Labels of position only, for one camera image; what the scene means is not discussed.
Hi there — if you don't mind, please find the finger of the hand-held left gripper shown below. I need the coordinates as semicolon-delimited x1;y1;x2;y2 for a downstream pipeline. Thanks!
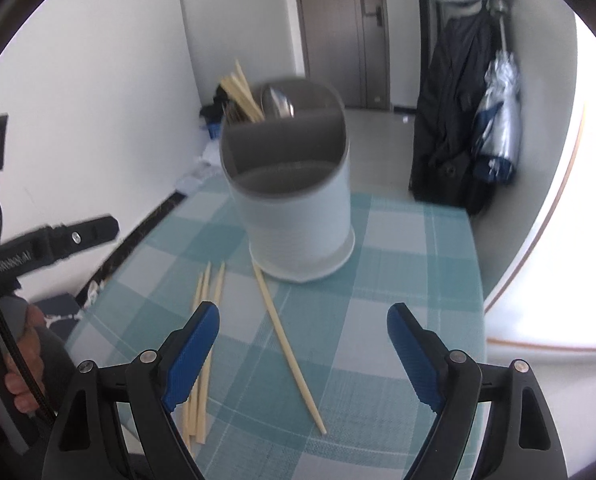
43;215;120;261

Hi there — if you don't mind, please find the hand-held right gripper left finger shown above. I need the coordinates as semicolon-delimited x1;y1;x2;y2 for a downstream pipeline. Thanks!
40;301;221;480

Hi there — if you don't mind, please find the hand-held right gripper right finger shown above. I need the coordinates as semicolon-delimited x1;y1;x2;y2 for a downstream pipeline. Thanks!
387;302;568;480

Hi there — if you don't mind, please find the pale wooden chopstick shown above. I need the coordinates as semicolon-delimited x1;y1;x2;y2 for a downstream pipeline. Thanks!
251;260;327;436
234;58;266;122
220;77;256;123
228;74;261;122

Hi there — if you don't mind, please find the white utensil holder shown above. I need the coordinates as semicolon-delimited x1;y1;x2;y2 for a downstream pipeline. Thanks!
219;76;356;283

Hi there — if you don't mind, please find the metal spoon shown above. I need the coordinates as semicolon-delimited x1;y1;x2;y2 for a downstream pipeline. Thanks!
260;85;297;121

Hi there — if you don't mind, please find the person's left hand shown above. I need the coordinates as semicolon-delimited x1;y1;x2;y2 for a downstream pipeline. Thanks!
0;304;46;424

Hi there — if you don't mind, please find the teal checked tablecloth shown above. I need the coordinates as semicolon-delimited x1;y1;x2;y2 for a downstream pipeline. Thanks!
65;175;488;480

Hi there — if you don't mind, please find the white plastic bag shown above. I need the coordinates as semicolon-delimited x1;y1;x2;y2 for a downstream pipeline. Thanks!
175;145;223;196

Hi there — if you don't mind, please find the black bag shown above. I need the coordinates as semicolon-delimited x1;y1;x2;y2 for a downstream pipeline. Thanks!
198;85;229;126

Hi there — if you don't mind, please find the white panel with gold trim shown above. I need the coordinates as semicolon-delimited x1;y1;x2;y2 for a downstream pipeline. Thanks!
482;10;596;461

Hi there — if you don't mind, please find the black backpack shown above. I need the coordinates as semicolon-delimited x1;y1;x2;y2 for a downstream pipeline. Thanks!
409;5;503;216

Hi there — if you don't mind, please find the silver folded umbrella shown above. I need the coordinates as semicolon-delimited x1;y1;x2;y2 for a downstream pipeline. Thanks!
472;2;522;183

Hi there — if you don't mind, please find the black coat rack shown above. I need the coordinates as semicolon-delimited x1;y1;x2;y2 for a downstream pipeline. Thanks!
405;0;436;111

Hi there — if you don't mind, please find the grey-brown door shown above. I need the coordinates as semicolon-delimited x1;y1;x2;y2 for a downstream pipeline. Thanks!
292;0;393;111

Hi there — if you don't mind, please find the black braided cable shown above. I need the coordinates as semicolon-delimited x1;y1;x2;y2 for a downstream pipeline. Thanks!
0;270;58;423

